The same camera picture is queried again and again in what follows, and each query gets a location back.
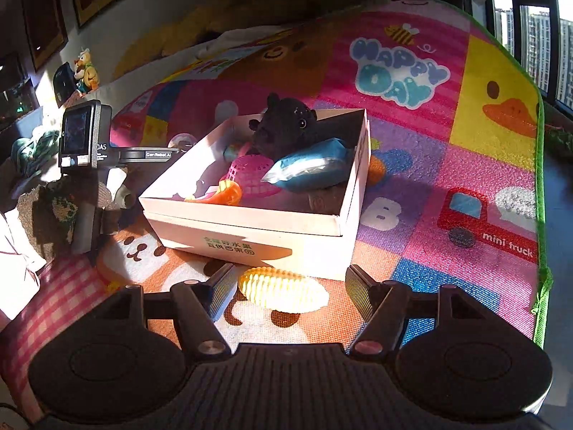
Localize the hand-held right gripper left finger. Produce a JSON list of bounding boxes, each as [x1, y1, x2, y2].
[[105, 263, 237, 361]]

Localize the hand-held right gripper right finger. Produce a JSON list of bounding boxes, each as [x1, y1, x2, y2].
[[346, 264, 473, 359]]

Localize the white cardboard box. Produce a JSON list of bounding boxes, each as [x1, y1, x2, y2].
[[139, 108, 372, 282]]

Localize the yellow ribbed toy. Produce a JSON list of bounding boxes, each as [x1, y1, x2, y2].
[[238, 266, 329, 314]]

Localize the orange plastic toy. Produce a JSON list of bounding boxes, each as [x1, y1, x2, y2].
[[184, 180, 243, 207]]

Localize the pink mesh basket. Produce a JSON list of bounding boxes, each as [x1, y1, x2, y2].
[[227, 154, 285, 198]]

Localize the black plush toy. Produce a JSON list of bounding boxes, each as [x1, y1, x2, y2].
[[249, 92, 354, 162]]

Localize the blue tissue packet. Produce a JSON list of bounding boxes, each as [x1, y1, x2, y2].
[[260, 138, 354, 194]]

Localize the person's left hand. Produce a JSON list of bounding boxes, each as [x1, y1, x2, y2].
[[98, 169, 134, 211]]

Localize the green cloth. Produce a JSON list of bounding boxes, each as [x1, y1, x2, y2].
[[11, 128, 61, 180]]

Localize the yellow bear plush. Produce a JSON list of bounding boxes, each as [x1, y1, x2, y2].
[[72, 48, 100, 95]]

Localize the yellow pillow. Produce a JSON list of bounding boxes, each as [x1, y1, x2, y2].
[[112, 0, 251, 79]]

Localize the printed play mat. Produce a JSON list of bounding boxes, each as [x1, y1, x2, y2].
[[0, 0, 549, 413]]

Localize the green potted plant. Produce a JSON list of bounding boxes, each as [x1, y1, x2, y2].
[[544, 121, 573, 153]]

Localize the black window frame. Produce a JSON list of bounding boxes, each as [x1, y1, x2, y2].
[[488, 0, 573, 113]]

